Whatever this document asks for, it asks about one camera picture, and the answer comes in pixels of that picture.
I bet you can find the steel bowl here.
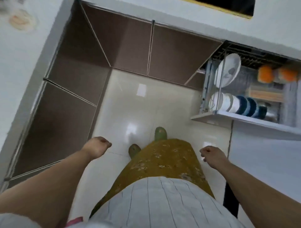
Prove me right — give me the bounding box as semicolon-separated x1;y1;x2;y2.
266;106;282;122

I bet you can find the white leaf print plate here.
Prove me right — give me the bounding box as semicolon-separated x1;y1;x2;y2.
214;53;242;88

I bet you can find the yellow floral skirt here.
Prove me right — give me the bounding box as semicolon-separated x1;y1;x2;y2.
89;138;216;219

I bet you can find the person's right forearm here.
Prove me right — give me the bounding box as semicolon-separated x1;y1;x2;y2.
216;161;301;228

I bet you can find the row of brown cabinet doors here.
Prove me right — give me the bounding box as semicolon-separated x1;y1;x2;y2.
4;1;223;183

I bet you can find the person's left hand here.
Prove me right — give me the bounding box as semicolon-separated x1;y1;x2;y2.
81;137;113;161

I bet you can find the person's right hand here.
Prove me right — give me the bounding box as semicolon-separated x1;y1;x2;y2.
199;145;230;169

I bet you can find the bundle of wooden chopsticks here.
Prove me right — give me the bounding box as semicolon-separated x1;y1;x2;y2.
248;85;284;103

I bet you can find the person's left forearm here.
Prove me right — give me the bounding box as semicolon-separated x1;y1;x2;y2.
0;150;94;228

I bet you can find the pink cloth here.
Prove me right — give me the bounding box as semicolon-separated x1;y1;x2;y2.
67;216;84;227

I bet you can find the green slipper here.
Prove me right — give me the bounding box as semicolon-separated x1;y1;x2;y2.
129;143;141;158
154;127;168;142

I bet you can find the brown pull-out drawer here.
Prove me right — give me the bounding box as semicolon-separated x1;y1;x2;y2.
190;40;301;207

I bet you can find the blue bowl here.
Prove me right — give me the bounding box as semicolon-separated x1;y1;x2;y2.
244;97;257;117
236;95;248;115
253;104;267;119

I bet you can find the black gas stove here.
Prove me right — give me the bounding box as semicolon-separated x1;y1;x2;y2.
186;0;256;20

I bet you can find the white striped shirt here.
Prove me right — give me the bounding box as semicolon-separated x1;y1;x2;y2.
0;177;247;228

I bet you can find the small round stained dish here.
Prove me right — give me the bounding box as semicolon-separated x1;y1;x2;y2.
9;10;36;31

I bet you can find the orange capped bottle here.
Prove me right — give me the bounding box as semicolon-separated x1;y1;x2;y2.
257;65;274;84
272;67;299;83

